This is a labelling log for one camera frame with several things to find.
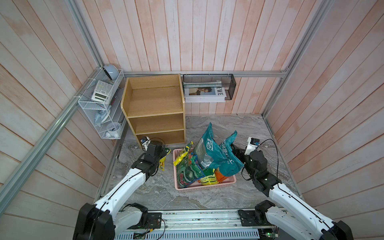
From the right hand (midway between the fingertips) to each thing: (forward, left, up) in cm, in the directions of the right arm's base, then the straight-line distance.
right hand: (237, 144), depth 81 cm
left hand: (-1, +43, -4) cm, 44 cm away
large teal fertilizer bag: (-7, +17, +4) cm, 18 cm away
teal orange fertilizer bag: (-11, +6, +3) cm, 13 cm away
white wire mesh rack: (+22, +71, +12) cm, 75 cm away
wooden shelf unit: (+14, +46, +15) cm, 50 cm away
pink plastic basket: (-18, +23, -15) cm, 33 cm away
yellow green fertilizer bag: (-16, +15, -8) cm, 24 cm away
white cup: (+11, +74, 0) cm, 75 cm away
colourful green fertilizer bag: (-15, +26, -2) cm, 30 cm away
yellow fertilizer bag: (-3, +30, -5) cm, 31 cm away
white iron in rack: (+9, +75, +13) cm, 76 cm away
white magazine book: (+34, +18, +10) cm, 40 cm away
